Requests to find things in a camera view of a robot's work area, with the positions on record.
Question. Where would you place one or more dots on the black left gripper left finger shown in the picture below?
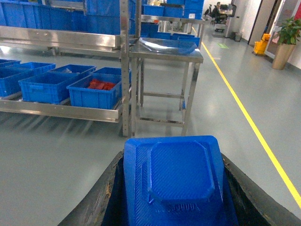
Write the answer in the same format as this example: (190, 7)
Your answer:
(102, 206)

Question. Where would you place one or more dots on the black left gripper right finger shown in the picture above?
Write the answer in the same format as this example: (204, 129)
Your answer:
(253, 206)

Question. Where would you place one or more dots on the blue block part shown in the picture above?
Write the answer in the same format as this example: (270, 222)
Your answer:
(176, 181)

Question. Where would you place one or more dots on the blue bin with red parts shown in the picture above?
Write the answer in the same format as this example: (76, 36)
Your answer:
(82, 96)

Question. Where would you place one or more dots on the empty blue plastic bin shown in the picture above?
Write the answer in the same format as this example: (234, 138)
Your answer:
(48, 87)

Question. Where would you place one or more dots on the blue bin behind red bin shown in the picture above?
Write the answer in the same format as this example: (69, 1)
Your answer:
(106, 74)

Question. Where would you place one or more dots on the blue bin behind empty bin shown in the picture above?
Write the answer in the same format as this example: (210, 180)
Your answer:
(79, 69)

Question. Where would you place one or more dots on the stainless steel roller shelf rack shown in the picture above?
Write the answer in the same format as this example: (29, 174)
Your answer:
(69, 39)

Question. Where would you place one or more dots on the red bubble wrap bags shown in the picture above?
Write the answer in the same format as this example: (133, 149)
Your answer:
(101, 85)

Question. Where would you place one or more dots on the yellow mop bucket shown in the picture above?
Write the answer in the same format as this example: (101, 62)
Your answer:
(260, 46)

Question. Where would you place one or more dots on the small stainless steel table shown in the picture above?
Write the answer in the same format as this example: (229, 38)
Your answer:
(164, 78)

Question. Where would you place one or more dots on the grey trash can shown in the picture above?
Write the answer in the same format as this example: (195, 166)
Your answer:
(238, 36)

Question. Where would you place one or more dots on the potted plant gold pot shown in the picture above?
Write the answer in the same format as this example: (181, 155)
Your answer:
(288, 36)

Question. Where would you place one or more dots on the far stainless steel rack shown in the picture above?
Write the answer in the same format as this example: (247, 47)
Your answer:
(174, 13)

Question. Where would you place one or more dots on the seated person at desk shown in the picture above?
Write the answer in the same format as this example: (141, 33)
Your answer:
(216, 13)

